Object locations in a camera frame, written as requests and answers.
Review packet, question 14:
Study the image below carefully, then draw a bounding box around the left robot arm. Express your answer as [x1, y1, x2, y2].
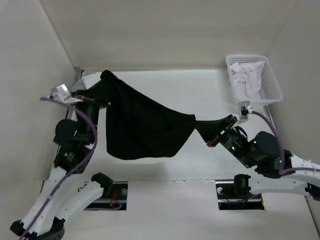
[10, 84, 113, 240]

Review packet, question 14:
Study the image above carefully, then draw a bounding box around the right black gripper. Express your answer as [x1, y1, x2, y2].
[191, 113, 255, 167]

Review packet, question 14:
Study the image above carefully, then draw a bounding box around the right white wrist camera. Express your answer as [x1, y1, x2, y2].
[237, 101, 253, 121]

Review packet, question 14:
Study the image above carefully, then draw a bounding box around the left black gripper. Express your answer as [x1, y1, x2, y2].
[72, 77, 113, 142]

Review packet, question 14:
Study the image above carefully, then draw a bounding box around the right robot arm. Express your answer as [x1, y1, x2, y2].
[195, 115, 320, 204]

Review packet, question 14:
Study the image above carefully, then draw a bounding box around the white tank top in basket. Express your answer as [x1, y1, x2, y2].
[230, 60, 265, 98]

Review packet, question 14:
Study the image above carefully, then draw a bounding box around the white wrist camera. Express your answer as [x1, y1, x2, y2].
[237, 101, 253, 121]
[50, 84, 72, 103]

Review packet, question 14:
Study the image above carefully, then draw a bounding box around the black tank top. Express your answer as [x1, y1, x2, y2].
[99, 69, 208, 161]

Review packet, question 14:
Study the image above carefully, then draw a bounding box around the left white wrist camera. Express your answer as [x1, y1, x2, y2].
[50, 84, 72, 103]

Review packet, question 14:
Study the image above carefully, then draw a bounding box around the white plastic basket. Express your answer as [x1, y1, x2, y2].
[225, 54, 283, 107]

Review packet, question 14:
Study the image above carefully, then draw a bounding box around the folded grey tank top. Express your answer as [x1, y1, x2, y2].
[70, 81, 87, 92]

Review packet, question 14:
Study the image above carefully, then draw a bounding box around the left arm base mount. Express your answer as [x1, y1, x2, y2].
[85, 181, 129, 211]

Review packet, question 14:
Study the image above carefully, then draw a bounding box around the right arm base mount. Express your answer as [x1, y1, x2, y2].
[215, 179, 265, 211]

